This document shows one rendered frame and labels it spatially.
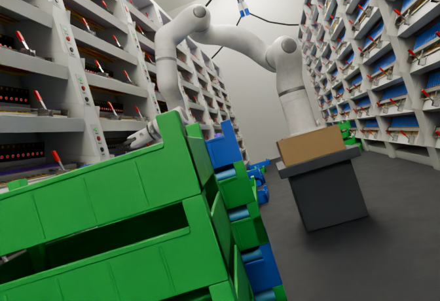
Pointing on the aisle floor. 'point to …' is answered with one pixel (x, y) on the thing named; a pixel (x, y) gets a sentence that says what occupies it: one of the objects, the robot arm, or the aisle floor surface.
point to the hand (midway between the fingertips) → (122, 147)
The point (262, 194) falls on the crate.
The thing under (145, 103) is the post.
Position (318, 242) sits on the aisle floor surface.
